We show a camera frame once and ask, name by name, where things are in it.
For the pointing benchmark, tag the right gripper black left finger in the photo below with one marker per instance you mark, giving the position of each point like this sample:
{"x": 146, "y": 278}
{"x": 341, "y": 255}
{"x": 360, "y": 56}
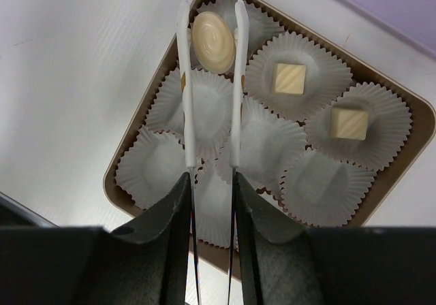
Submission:
{"x": 141, "y": 262}

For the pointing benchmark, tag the white oval swirl chocolate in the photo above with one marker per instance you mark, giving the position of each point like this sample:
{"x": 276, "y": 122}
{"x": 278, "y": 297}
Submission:
{"x": 213, "y": 42}

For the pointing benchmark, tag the white paper cup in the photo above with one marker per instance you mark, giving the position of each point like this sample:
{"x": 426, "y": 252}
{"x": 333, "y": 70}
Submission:
{"x": 213, "y": 199}
{"x": 268, "y": 144}
{"x": 388, "y": 127}
{"x": 327, "y": 76}
{"x": 320, "y": 191}
{"x": 212, "y": 106}
{"x": 150, "y": 168}
{"x": 262, "y": 27}

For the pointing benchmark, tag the gold chocolate tin box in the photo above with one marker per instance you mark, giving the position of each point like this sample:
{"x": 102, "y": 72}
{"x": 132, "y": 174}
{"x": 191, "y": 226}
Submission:
{"x": 421, "y": 134}

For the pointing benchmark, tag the white square chocolate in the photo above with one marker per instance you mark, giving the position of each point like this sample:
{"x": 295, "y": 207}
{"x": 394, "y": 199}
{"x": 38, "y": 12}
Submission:
{"x": 349, "y": 123}
{"x": 289, "y": 79}

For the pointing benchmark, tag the metal tongs white tips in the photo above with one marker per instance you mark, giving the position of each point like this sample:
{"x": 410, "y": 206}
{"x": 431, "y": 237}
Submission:
{"x": 183, "y": 37}

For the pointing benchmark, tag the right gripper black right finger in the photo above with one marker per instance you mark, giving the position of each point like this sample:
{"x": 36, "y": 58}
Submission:
{"x": 284, "y": 262}

